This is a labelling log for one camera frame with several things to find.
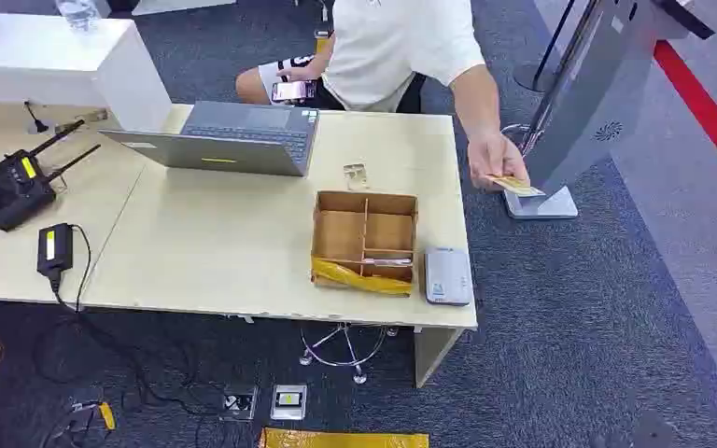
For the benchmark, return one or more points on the person's left hand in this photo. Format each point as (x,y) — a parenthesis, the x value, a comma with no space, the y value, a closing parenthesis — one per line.
(493,158)

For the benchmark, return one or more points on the person's right hand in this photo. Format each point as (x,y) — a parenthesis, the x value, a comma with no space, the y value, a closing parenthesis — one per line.
(300,73)

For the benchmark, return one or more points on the gold card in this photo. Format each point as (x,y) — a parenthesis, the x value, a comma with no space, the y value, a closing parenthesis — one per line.
(517,185)

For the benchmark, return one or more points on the smartphone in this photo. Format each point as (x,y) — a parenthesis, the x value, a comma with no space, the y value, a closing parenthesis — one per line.
(292,91)

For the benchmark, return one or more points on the grey open laptop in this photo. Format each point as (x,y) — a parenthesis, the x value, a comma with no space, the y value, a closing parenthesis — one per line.
(241,139)

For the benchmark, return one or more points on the person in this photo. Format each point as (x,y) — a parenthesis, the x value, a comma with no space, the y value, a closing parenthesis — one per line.
(389,49)

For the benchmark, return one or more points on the grey kiosk stand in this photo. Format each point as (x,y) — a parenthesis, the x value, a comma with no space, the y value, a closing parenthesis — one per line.
(581,105)

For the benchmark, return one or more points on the clear plastic card sleeve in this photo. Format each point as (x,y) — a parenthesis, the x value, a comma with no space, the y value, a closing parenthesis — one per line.
(355,176)

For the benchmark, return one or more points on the grey card reader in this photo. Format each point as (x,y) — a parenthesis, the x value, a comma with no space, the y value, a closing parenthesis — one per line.
(447,276)

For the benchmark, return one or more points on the card in box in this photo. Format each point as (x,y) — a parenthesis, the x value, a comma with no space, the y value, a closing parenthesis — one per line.
(388,261)

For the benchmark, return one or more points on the wooden divided card box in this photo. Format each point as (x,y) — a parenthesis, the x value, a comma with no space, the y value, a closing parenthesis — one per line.
(340,235)

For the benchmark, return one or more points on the yellow tape strip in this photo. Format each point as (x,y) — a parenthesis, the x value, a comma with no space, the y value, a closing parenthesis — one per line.
(358,279)

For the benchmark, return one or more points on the red floor tape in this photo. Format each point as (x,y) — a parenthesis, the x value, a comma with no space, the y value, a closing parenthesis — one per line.
(705,111)

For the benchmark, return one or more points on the clear water bottle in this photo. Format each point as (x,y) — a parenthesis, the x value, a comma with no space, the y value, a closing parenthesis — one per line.
(79,12)

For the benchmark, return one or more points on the chrome stool base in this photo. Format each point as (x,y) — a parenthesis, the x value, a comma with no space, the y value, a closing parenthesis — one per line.
(345,349)

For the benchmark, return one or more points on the white box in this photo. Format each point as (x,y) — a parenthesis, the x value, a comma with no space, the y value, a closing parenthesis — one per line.
(55,62)

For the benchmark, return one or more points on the small black desk microphone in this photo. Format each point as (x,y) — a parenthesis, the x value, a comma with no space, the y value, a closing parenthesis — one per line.
(35,120)

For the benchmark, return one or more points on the black power adapter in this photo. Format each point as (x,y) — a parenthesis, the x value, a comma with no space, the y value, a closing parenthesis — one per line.
(55,248)

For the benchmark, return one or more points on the black router with antennas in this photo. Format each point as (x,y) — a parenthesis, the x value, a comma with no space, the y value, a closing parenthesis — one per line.
(12,188)

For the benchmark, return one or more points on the silver floor socket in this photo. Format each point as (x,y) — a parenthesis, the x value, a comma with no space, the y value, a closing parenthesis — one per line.
(288,402)

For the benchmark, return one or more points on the yellow plastic bag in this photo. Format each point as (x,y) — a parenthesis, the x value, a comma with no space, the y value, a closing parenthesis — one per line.
(343,439)

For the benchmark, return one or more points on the dark floor socket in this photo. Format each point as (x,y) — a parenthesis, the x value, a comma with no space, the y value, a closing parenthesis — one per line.
(238,403)

